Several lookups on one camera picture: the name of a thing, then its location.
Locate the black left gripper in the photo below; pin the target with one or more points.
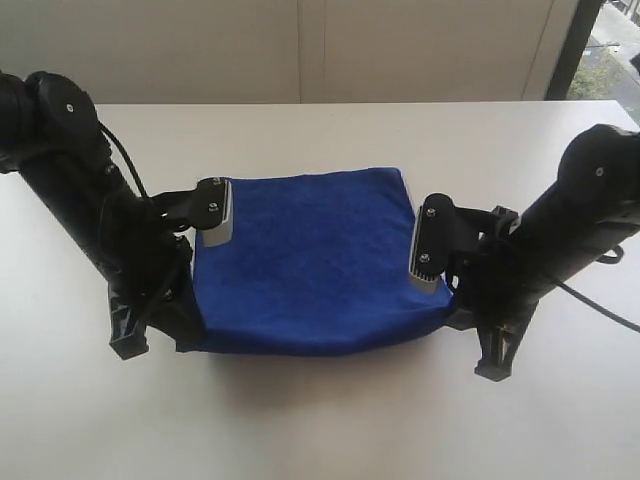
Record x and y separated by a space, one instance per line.
65 158

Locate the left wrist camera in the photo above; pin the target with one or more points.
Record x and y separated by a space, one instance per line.
208 209

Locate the blue towel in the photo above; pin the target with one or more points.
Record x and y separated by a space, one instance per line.
317 266

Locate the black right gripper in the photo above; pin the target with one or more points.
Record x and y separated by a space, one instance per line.
501 264

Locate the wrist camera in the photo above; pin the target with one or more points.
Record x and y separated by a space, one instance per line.
208 209
448 240

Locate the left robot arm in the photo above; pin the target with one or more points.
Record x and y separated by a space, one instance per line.
12 125

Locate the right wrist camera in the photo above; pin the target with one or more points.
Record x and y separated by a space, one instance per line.
448 240

